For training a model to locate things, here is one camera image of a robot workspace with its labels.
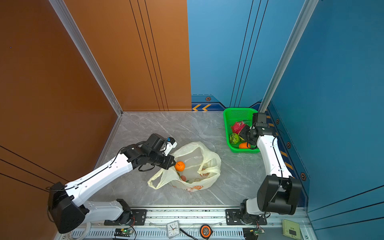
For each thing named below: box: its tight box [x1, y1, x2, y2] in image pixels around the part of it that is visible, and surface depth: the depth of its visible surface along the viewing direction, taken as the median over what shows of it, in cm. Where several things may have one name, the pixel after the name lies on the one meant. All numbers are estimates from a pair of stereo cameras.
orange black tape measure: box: [200, 224, 214, 240], surface depth 68 cm
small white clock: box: [166, 220, 180, 239], surface depth 71 cm
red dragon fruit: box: [231, 121, 246, 135], surface depth 101 cm
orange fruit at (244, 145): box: [239, 142, 251, 149], surface depth 96 cm
